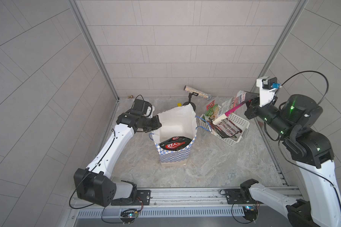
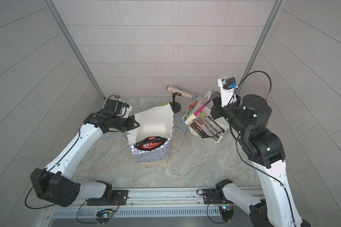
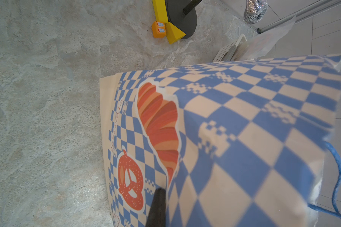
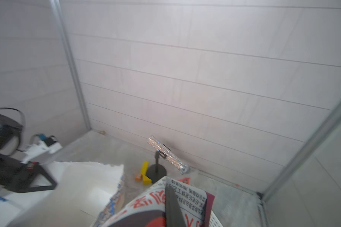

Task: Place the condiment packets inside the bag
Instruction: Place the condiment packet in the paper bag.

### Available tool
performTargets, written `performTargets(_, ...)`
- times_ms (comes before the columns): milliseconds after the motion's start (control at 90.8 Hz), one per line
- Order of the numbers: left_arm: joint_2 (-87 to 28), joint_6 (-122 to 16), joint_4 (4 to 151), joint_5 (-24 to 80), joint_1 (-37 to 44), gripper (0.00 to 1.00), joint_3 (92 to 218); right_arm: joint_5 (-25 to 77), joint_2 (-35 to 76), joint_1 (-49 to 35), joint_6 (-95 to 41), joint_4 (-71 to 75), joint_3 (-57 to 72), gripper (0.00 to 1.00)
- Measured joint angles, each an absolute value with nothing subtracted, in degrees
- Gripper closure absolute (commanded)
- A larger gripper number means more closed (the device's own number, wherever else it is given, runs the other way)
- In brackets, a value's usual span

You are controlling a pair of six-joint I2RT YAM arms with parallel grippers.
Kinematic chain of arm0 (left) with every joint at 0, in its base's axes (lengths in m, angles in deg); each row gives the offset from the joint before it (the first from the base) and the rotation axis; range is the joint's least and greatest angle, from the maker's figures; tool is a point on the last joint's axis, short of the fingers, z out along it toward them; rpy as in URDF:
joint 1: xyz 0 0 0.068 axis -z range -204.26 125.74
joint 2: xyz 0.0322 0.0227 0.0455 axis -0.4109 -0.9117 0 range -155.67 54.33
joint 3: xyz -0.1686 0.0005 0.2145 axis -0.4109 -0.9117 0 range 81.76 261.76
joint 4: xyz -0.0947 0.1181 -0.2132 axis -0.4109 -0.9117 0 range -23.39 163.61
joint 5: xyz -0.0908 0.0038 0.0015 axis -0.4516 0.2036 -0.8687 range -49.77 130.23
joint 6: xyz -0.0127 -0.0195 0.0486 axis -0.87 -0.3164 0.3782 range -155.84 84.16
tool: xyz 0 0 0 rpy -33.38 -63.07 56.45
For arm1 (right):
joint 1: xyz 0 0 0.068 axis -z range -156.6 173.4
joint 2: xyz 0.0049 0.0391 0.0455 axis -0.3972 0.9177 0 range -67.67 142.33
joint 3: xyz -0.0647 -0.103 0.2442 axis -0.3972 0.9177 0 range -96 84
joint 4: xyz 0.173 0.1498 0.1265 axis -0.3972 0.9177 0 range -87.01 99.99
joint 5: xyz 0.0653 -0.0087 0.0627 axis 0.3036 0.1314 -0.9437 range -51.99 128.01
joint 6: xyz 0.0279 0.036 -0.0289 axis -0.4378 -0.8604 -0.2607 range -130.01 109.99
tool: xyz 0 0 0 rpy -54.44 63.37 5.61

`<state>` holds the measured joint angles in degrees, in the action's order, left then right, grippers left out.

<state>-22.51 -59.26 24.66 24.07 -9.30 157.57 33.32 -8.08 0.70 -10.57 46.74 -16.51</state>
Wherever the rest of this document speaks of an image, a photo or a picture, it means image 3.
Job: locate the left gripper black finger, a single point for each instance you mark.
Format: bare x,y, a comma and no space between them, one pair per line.
157,213

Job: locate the small orange toy block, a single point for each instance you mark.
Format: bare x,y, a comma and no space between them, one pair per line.
158,29

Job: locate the yellow wooden block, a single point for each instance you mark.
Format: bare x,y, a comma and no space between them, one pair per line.
173,34

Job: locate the blue checkered paper bag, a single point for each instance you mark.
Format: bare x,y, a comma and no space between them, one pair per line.
232,143

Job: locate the white perforated plastic basket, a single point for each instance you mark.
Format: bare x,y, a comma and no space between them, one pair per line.
226,53

